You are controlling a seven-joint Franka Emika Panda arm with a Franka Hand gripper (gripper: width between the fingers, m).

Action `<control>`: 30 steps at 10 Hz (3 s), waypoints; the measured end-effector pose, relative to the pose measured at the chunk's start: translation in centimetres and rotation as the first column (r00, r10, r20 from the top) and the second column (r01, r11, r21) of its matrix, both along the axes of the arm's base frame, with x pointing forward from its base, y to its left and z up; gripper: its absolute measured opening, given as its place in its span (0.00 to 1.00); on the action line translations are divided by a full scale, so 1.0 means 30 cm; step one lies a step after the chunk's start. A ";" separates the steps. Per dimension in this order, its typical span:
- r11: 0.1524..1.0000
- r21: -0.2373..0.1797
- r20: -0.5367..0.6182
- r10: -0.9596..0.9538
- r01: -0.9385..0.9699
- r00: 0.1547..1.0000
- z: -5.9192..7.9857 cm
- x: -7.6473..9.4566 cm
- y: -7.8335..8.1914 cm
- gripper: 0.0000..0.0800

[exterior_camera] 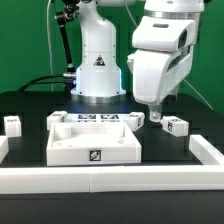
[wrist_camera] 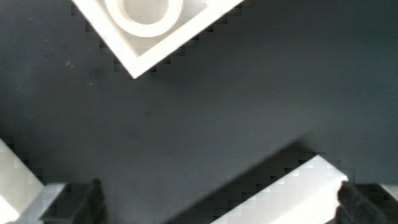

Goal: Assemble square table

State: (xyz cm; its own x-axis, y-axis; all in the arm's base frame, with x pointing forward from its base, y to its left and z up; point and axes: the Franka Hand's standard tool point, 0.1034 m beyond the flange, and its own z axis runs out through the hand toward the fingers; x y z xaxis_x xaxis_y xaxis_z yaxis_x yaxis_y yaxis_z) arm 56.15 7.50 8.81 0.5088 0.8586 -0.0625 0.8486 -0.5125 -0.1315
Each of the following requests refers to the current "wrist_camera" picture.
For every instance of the white square tabletop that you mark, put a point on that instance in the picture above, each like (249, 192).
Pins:
(148, 26)

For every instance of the white U-shaped obstacle wall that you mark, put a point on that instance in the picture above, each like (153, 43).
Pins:
(281, 194)

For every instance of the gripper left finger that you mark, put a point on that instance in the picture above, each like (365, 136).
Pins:
(68, 204)

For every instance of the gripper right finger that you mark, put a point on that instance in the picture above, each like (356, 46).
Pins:
(368, 204)

